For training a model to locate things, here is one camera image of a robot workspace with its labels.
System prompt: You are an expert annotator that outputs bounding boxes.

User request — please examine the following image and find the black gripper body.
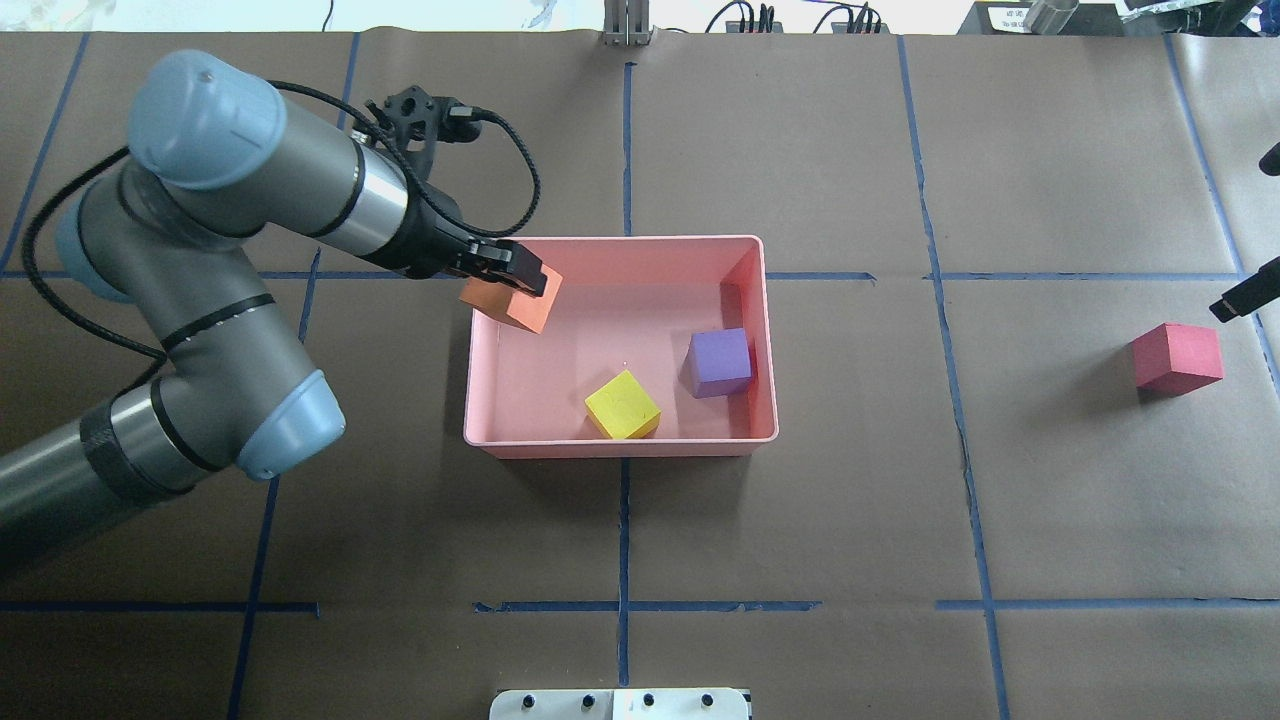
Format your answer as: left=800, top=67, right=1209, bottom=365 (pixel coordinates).
left=399, top=195, right=500, bottom=279

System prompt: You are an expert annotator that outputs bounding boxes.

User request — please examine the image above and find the orange foam block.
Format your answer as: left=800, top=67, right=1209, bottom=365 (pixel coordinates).
left=460, top=266, right=564, bottom=334

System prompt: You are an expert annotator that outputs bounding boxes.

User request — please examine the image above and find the red foam block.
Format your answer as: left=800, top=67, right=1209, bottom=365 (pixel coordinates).
left=1129, top=323, right=1225, bottom=396

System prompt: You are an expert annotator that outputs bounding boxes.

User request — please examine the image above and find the yellow foam block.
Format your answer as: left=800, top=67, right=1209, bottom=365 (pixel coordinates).
left=584, top=370, right=662, bottom=439

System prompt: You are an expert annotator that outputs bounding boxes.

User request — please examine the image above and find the purple foam block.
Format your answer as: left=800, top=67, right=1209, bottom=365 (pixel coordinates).
left=687, top=327, right=754, bottom=398

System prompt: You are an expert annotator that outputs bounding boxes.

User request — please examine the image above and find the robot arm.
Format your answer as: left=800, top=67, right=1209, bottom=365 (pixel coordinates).
left=1, top=50, right=550, bottom=575

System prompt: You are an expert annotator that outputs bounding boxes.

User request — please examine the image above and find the pink plastic bin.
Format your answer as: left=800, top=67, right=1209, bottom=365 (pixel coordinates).
left=462, top=234, right=780, bottom=459

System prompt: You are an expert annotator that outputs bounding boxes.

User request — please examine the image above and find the metal cylinder weight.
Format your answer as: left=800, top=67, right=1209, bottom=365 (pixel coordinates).
left=1021, top=0, right=1082, bottom=36

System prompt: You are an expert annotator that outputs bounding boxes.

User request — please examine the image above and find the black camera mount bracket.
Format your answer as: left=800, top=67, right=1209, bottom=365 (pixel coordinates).
left=365, top=86, right=483, bottom=163

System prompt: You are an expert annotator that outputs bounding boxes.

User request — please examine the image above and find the aluminium frame post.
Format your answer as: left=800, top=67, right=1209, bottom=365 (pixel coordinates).
left=602, top=0, right=653, bottom=47

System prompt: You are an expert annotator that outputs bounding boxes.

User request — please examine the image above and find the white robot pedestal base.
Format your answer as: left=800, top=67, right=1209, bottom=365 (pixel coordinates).
left=488, top=687, right=754, bottom=719

